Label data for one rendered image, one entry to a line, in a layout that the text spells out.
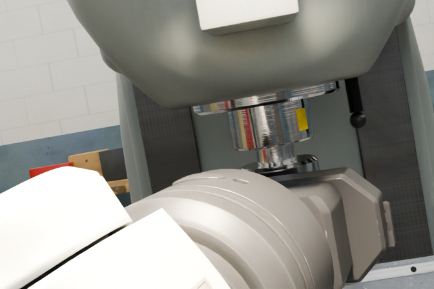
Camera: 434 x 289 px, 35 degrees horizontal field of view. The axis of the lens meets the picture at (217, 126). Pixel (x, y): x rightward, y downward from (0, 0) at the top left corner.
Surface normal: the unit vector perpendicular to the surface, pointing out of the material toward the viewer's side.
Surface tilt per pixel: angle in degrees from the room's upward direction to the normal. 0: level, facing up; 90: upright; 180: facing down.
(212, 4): 90
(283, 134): 90
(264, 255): 66
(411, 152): 90
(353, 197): 89
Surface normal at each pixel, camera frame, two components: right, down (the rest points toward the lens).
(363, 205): -0.31, 0.09
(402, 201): -0.07, 0.07
